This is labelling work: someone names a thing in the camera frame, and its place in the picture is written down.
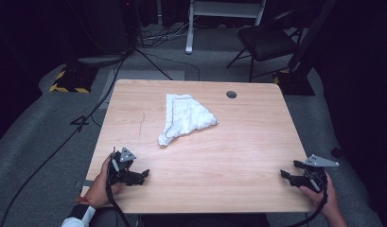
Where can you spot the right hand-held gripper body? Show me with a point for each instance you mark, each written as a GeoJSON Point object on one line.
{"type": "Point", "coordinates": [317, 171]}

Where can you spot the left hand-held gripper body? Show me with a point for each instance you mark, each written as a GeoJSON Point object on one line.
{"type": "Point", "coordinates": [120, 165]}

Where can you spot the white cloth with coloured stitching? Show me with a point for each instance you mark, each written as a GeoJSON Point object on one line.
{"type": "Point", "coordinates": [188, 113]}

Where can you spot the person's right hand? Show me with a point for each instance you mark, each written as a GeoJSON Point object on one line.
{"type": "Point", "coordinates": [328, 201]}

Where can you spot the person's left hand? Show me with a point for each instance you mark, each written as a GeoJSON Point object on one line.
{"type": "Point", "coordinates": [98, 189]}

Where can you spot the black slanted stand with base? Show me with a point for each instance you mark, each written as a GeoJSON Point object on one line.
{"type": "Point", "coordinates": [296, 83]}

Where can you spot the dark round table grommet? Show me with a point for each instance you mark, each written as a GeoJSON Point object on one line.
{"type": "Point", "coordinates": [231, 94]}

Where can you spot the black yellow striped stand base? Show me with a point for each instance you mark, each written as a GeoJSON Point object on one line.
{"type": "Point", "coordinates": [73, 79]}

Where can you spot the black folding chair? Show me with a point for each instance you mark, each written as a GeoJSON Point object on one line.
{"type": "Point", "coordinates": [267, 42]}

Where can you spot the white metal desk frame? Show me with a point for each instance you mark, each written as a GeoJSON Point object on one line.
{"type": "Point", "coordinates": [189, 31]}

